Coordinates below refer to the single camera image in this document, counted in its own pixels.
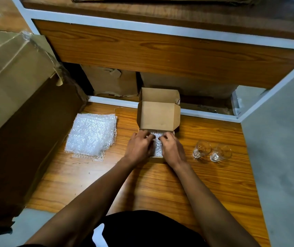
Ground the person's left hand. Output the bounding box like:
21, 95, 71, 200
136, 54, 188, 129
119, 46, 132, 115
123, 130, 157, 165

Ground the person's right hand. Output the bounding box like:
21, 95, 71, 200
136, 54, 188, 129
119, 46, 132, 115
158, 132, 189, 169

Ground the bubble wrap bundle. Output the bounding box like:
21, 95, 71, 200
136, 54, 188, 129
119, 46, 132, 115
148, 130, 168, 158

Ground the person's right forearm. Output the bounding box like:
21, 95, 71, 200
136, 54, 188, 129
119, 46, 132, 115
166, 161, 261, 247

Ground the person's left forearm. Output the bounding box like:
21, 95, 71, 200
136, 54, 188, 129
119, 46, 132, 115
25, 155, 150, 247

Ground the small open cardboard box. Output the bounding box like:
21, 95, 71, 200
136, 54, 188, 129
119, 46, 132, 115
136, 87, 181, 163

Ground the clear drinking glass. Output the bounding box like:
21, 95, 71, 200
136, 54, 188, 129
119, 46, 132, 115
192, 141, 212, 159
210, 144, 233, 162

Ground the stack of bubble wrap sheets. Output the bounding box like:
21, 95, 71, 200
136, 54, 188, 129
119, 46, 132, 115
65, 113, 118, 162

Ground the torn cardboard box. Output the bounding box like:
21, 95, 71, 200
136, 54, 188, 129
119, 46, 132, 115
81, 65, 139, 98

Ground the white-framed wooden shelf unit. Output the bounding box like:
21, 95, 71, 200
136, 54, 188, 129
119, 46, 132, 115
10, 0, 294, 124

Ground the person's black clothing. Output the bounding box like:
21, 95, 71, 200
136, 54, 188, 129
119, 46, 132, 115
18, 209, 210, 247

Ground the large brown cardboard box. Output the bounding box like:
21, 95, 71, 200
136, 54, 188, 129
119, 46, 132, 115
0, 28, 89, 230

